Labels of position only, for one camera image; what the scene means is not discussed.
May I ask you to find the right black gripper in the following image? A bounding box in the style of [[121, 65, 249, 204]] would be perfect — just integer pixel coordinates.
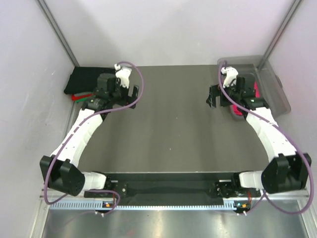
[[206, 80, 241, 109]]

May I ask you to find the black t shirt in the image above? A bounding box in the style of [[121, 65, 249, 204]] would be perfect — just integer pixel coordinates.
[[64, 67, 115, 95]]

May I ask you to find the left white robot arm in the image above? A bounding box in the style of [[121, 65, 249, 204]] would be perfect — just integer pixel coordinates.
[[40, 67, 139, 197]]

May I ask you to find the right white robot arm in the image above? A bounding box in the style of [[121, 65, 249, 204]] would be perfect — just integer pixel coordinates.
[[206, 72, 311, 196]]

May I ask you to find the pink t shirt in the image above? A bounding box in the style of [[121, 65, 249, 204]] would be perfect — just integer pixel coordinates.
[[230, 82, 260, 119]]

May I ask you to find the folded green t shirt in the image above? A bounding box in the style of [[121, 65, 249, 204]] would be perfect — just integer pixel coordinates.
[[71, 93, 94, 103]]

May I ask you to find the clear plastic bin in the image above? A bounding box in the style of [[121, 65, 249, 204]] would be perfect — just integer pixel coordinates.
[[217, 55, 291, 119]]

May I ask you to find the folded red t shirt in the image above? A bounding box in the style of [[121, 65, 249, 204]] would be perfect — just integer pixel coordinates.
[[71, 92, 94, 102]]

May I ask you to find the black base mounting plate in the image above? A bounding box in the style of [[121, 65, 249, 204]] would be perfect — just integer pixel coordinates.
[[84, 172, 262, 206]]

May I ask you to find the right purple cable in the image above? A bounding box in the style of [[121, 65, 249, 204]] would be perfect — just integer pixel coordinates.
[[217, 60, 313, 216]]

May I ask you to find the purple cable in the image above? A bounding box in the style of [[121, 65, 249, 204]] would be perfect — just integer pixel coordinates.
[[217, 60, 313, 216], [43, 61, 145, 214]]

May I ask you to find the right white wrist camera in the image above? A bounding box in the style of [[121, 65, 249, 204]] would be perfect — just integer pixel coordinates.
[[220, 66, 238, 88]]

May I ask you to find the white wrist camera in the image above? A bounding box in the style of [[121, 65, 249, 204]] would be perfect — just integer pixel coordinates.
[[220, 66, 238, 88], [114, 64, 132, 88]]

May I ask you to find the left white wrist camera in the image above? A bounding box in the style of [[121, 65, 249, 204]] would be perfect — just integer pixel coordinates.
[[114, 64, 132, 88]]

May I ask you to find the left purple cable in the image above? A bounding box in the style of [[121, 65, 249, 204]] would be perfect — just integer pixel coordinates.
[[43, 61, 145, 214]]

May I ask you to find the slotted cable duct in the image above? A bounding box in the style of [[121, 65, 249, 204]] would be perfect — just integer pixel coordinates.
[[50, 200, 250, 211]]

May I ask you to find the right aluminium frame post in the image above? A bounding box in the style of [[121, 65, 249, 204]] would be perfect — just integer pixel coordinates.
[[256, 0, 304, 71]]

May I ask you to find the aluminium frame post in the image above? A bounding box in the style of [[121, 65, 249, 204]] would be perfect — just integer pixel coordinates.
[[256, 0, 304, 71], [35, 0, 80, 67]]

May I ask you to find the left aluminium frame post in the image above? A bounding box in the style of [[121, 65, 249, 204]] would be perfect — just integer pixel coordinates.
[[35, 0, 80, 67]]

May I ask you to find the aluminium rail frame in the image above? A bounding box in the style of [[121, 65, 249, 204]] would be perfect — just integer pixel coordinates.
[[29, 193, 317, 238]]

